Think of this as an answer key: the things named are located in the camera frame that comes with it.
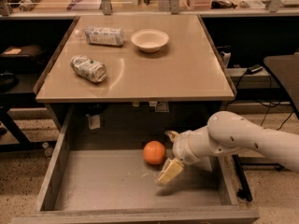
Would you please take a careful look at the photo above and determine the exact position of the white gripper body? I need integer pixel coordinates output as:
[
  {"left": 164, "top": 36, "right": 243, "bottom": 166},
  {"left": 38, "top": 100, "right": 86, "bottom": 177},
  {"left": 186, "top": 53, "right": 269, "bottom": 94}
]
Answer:
[{"left": 172, "top": 131, "right": 202, "bottom": 165}]

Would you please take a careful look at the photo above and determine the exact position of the white paper bowl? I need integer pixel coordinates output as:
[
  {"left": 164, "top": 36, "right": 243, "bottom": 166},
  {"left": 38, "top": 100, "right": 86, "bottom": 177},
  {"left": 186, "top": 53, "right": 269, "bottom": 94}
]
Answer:
[{"left": 131, "top": 29, "right": 169, "bottom": 53}]

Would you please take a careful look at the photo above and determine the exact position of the beige counter cabinet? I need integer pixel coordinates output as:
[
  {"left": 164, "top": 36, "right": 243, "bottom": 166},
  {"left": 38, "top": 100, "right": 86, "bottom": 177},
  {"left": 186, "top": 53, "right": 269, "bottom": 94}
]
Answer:
[{"left": 35, "top": 14, "right": 235, "bottom": 126}]

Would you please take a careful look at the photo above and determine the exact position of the black floor bar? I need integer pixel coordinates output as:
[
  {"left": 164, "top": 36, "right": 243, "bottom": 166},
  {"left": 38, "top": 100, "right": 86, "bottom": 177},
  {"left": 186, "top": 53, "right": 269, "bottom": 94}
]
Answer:
[{"left": 233, "top": 155, "right": 253, "bottom": 202}]

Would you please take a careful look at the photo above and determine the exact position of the crushed silver can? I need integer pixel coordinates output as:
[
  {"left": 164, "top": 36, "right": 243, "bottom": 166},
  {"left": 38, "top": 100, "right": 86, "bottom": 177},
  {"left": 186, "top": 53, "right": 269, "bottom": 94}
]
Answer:
[{"left": 70, "top": 55, "right": 107, "bottom": 83}]

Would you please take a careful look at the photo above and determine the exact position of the open grey drawer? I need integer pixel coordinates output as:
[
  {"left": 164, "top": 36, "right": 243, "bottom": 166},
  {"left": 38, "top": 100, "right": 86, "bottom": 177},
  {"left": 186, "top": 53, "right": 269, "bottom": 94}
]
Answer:
[{"left": 11, "top": 105, "right": 259, "bottom": 224}]

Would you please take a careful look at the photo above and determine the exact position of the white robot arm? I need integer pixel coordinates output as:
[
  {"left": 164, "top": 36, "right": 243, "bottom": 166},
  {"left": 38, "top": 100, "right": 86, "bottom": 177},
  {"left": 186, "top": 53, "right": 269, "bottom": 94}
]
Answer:
[{"left": 155, "top": 111, "right": 299, "bottom": 186}]

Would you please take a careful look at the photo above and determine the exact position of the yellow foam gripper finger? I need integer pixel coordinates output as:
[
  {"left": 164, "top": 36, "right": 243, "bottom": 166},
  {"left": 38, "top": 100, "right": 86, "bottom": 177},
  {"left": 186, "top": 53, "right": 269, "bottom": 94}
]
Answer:
[
  {"left": 164, "top": 131, "right": 178, "bottom": 142},
  {"left": 155, "top": 158, "right": 184, "bottom": 186}
]

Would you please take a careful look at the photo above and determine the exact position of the clear plastic water bottle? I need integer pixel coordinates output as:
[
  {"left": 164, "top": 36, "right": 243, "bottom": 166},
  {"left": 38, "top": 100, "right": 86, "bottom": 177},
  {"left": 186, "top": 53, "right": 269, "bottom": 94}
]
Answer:
[{"left": 75, "top": 26, "right": 124, "bottom": 47}]

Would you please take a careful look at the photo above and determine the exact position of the orange fruit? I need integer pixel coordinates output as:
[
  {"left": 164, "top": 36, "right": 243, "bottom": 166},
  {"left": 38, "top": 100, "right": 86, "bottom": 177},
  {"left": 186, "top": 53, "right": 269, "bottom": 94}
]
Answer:
[{"left": 143, "top": 141, "right": 166, "bottom": 165}]

